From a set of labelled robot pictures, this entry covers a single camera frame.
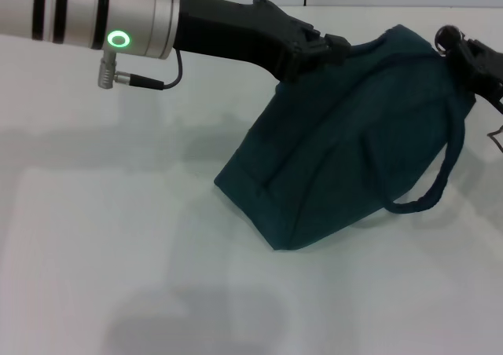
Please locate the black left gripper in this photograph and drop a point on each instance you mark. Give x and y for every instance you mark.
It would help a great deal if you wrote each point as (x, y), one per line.
(236, 29)

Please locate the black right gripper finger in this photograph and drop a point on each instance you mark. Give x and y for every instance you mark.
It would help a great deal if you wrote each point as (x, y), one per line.
(471, 76)
(467, 45)

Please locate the dark teal insulated lunch bag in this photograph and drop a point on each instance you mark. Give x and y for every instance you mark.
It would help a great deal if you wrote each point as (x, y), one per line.
(353, 135)

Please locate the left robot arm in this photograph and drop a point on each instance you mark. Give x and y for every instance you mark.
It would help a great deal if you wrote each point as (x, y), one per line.
(78, 13)

